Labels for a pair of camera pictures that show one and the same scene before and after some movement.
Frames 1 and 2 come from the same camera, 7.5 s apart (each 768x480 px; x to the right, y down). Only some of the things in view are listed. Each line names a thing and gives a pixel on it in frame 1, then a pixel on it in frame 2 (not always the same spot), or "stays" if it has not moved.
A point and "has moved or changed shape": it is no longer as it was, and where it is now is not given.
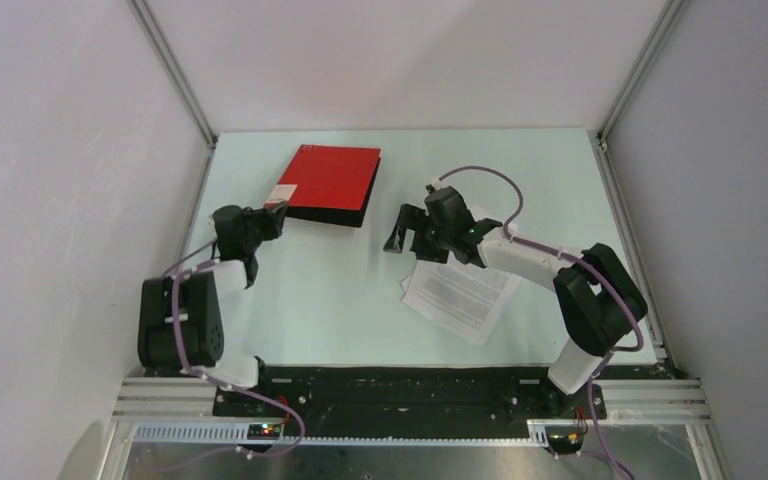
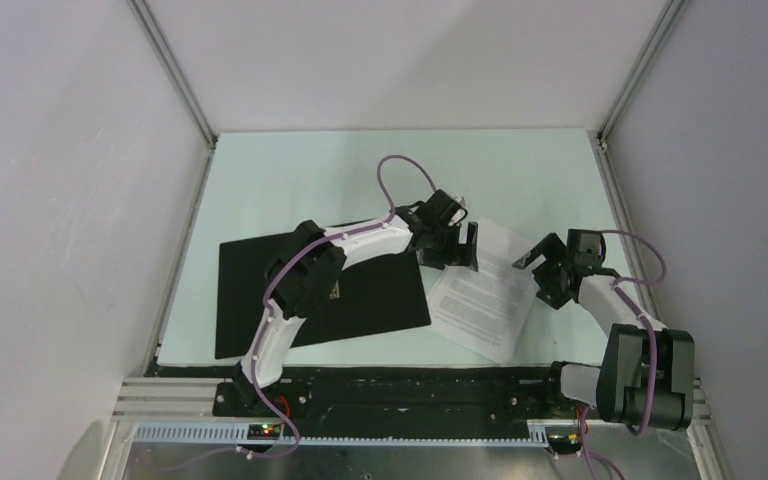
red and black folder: [332, 183] -> [373, 294]
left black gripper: [271, 218] -> [466, 254]
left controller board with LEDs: [263, 431] stays
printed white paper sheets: [465, 299] has moved or changed shape
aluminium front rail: [672, 400] stays
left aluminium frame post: [157, 40] stays
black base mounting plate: [411, 396] stays
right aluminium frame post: [669, 15] stays
